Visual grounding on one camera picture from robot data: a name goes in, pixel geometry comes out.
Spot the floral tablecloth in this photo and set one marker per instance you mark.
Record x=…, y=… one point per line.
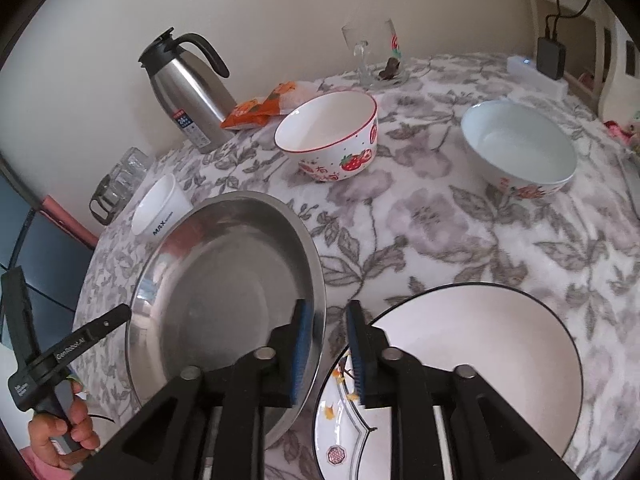
x=425, y=240

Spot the small decorated scalloped plate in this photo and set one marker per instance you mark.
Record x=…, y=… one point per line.
x=337, y=435

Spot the black power adapter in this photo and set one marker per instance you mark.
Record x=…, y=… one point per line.
x=550, y=57

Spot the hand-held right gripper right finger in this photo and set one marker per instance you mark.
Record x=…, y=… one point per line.
x=356, y=355

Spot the small dark object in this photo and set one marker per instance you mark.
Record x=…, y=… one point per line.
x=390, y=69

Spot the set of clear glass cups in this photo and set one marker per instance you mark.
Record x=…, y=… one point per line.
x=127, y=170

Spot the white bowl strawberry print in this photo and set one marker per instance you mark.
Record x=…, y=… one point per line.
x=520, y=145

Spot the red rimmed strawberry bowl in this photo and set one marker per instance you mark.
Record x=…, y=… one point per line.
x=325, y=125

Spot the stainless steel thermos jug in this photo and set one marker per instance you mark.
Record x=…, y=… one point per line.
x=185, y=85

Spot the white plate black rim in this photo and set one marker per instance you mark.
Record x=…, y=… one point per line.
x=475, y=350

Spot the black cup holder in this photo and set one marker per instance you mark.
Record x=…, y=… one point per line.
x=102, y=205

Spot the white power strip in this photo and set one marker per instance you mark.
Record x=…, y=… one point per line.
x=522, y=71

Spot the stainless steel plate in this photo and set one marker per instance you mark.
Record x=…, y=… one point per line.
x=215, y=285

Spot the white paper cup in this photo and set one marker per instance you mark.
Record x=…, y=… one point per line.
x=160, y=205

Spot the clear glass mug strawberry print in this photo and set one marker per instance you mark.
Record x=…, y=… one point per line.
x=362, y=55

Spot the small pink object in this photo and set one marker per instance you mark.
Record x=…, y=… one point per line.
x=620, y=131

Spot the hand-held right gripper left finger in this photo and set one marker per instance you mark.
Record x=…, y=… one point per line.
x=301, y=350

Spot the person's left hand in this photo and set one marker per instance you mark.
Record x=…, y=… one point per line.
x=82, y=422

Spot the white wooden furniture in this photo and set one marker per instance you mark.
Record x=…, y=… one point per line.
x=617, y=85

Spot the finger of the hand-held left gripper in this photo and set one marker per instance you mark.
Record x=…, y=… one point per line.
x=87, y=335

